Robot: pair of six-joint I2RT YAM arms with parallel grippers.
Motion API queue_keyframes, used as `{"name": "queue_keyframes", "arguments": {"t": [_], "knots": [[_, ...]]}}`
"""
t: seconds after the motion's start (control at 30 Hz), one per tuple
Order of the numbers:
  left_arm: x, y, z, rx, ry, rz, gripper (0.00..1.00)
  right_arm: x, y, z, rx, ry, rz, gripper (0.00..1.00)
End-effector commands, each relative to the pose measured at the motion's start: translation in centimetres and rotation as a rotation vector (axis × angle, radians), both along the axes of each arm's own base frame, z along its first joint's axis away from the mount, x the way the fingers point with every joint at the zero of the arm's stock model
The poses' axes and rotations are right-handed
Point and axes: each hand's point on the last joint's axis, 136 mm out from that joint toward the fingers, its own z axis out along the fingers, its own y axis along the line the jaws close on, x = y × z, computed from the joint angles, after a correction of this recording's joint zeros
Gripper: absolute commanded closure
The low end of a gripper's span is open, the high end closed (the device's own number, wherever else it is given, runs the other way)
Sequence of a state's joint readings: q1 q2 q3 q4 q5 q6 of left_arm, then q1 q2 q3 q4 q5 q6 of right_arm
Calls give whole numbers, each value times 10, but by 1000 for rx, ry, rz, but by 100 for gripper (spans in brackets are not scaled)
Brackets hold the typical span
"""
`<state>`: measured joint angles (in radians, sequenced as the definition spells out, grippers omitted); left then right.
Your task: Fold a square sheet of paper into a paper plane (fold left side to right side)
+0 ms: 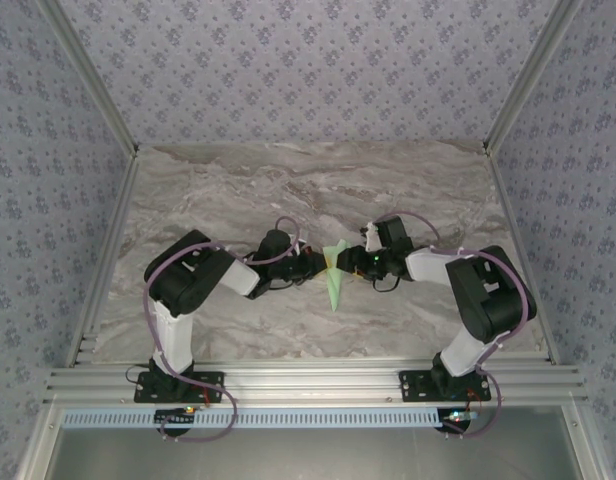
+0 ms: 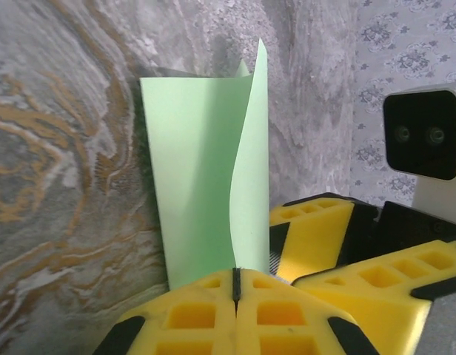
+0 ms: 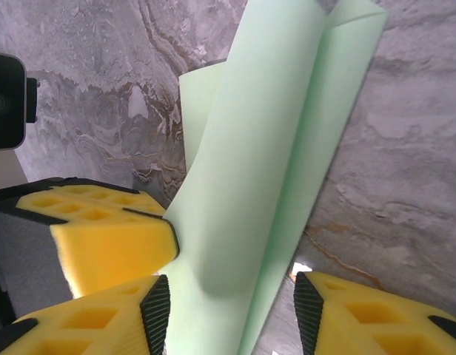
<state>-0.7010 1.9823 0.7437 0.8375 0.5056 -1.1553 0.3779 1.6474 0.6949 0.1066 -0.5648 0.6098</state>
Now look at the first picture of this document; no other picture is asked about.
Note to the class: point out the light green paper sheet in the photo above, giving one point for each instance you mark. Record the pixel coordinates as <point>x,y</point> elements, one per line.
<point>334,290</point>

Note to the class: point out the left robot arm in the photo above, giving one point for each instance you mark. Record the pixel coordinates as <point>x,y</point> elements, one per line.
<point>180,290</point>

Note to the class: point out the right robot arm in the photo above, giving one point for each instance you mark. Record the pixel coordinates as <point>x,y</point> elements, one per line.
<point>488,300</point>

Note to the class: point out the grey metal panel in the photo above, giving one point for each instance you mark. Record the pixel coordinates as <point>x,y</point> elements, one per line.
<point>308,455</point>

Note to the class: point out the aluminium mounting rail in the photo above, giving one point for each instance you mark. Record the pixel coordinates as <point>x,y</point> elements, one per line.
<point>308,382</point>

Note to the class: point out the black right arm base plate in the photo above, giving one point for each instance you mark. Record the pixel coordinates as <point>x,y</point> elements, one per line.
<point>413,387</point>

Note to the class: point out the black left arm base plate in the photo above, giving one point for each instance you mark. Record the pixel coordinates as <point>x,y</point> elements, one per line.
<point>208,387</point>

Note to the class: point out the aluminium table side rail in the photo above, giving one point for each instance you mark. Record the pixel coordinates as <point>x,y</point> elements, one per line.
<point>105,260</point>
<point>523,260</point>

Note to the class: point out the aluminium frame post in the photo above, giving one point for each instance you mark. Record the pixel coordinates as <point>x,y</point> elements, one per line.
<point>93,85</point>
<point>530,85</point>

